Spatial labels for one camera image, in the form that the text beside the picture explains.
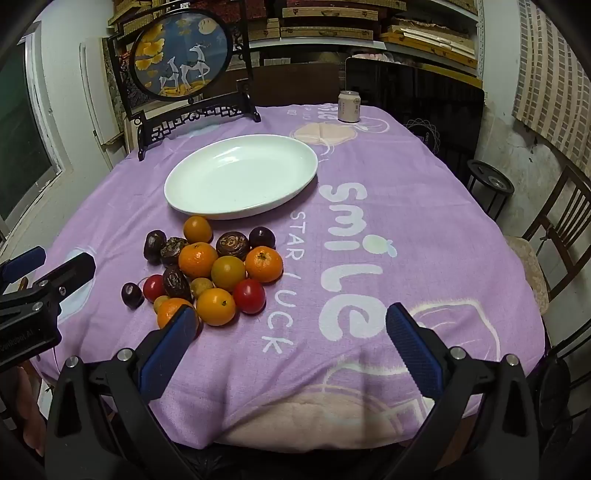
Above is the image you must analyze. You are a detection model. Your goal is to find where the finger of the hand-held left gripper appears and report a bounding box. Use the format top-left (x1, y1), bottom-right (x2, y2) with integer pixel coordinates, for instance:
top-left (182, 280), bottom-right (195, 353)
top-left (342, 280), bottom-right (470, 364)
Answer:
top-left (0, 246), bottom-right (47, 283)
top-left (25, 252), bottom-right (97, 319)

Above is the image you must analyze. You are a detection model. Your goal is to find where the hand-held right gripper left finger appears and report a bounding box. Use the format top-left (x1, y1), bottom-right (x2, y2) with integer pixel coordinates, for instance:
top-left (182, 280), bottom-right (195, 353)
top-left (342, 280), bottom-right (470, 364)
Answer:
top-left (45, 305), bottom-right (200, 480)

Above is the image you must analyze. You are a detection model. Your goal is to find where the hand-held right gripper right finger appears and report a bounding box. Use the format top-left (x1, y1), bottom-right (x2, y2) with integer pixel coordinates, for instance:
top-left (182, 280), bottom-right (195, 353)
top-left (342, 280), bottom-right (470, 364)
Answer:
top-left (385, 302), bottom-right (548, 480)

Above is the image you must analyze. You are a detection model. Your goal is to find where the mandarin orange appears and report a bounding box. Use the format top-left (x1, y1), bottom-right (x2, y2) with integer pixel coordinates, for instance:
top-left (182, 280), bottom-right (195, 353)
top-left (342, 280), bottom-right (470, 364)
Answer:
top-left (157, 298), bottom-right (200, 335)
top-left (245, 246), bottom-right (284, 283)
top-left (178, 242), bottom-right (219, 279)

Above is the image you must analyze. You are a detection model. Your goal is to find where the dark cherry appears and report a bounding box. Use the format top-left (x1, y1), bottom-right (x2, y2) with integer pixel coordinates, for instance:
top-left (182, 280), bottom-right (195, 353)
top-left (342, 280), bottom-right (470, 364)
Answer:
top-left (121, 282), bottom-right (145, 310)

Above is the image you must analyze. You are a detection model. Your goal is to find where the wrinkled brown passion fruit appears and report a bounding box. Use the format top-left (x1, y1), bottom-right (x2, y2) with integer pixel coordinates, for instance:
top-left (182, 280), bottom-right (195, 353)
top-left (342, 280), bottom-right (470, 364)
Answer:
top-left (163, 265), bottom-right (193, 303)
top-left (216, 231), bottom-right (250, 258)
top-left (160, 237), bottom-right (189, 267)

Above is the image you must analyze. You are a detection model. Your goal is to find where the dark purple plum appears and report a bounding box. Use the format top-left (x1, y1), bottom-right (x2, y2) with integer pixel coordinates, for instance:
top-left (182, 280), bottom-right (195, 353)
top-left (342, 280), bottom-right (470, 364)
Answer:
top-left (249, 226), bottom-right (276, 250)
top-left (143, 231), bottom-right (167, 265)

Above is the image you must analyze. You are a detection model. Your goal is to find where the yellowish smooth orange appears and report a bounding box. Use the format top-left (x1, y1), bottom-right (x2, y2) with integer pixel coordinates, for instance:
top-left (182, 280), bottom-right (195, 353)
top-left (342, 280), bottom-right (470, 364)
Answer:
top-left (211, 255), bottom-right (247, 293)

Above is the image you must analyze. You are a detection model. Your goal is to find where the white oval plate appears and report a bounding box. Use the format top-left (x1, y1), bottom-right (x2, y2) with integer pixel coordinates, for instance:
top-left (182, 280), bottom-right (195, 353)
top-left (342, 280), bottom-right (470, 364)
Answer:
top-left (164, 134), bottom-right (319, 220)

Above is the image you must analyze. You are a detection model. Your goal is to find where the purple printed tablecloth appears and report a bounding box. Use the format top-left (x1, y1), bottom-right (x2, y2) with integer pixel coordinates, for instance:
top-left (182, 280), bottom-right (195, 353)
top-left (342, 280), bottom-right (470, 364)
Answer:
top-left (28, 104), bottom-right (548, 450)

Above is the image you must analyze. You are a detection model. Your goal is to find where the window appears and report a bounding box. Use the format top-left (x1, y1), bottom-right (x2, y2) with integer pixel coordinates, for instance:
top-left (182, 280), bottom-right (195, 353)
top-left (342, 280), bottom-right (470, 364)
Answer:
top-left (0, 32), bottom-right (63, 222)

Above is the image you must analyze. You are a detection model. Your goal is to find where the beige chair cushion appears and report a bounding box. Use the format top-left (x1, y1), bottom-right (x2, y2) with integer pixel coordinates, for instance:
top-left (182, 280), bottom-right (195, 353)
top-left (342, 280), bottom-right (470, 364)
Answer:
top-left (503, 235), bottom-right (550, 315)

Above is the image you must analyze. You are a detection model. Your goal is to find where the white leaning board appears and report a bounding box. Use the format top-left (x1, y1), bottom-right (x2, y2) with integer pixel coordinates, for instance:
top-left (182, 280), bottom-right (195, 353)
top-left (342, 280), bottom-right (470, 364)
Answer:
top-left (79, 37), bottom-right (127, 169)

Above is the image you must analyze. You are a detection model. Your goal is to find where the round black stool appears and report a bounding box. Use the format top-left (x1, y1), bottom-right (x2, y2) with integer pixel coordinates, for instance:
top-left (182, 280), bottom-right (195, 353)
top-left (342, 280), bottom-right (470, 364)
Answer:
top-left (466, 159), bottom-right (515, 222)

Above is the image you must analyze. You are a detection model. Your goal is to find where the dark wooden chair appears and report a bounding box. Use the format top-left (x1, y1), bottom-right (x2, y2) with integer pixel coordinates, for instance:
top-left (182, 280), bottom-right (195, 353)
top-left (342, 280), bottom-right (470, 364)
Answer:
top-left (503, 164), bottom-right (591, 315)

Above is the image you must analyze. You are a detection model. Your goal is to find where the white ceramic cup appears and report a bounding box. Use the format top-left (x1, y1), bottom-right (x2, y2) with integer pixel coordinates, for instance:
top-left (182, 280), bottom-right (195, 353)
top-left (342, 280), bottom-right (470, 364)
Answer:
top-left (338, 91), bottom-right (361, 123)

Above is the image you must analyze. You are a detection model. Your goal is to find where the black carved mirror stand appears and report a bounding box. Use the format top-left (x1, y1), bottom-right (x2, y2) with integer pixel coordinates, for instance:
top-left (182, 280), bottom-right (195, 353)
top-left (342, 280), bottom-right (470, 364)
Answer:
top-left (107, 0), bottom-right (262, 161)

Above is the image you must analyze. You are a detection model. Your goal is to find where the woven checked wall mat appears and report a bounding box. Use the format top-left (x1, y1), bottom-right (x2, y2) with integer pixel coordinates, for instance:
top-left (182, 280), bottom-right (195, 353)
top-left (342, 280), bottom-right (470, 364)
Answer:
top-left (512, 0), bottom-right (591, 169)

